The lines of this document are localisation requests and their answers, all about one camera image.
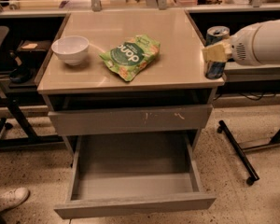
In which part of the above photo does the green snack chip bag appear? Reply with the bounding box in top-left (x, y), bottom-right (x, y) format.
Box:
top-left (100, 35), bottom-right (161, 82)

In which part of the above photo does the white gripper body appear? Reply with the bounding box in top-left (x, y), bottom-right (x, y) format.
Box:
top-left (230, 23), bottom-right (259, 66)

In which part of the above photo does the blue silver redbull can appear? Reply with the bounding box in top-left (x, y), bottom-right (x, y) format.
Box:
top-left (205, 26), bottom-right (230, 79)

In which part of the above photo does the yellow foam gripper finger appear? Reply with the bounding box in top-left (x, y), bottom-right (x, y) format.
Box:
top-left (202, 39), bottom-right (231, 63)

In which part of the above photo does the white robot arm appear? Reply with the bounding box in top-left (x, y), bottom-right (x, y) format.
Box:
top-left (202, 20), bottom-right (280, 66)

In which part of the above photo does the white sneaker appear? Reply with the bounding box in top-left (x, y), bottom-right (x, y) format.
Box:
top-left (0, 188), bottom-right (30, 213)

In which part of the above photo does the grey drawer cabinet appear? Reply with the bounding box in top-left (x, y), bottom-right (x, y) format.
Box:
top-left (38, 9), bottom-right (224, 146)

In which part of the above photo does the white ceramic bowl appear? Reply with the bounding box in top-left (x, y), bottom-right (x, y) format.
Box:
top-left (51, 35), bottom-right (89, 65)

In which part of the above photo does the grey top drawer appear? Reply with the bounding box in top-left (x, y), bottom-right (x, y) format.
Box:
top-left (49, 105), bottom-right (213, 136)

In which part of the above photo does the open middle drawer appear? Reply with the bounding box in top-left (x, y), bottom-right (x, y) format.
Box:
top-left (55, 132), bottom-right (216, 219)

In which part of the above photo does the black chair frame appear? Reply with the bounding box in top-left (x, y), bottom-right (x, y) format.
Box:
top-left (0, 26), bottom-right (64, 170)

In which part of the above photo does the black wheeled stand base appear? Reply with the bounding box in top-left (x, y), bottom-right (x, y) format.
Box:
top-left (217, 120), bottom-right (280, 186)

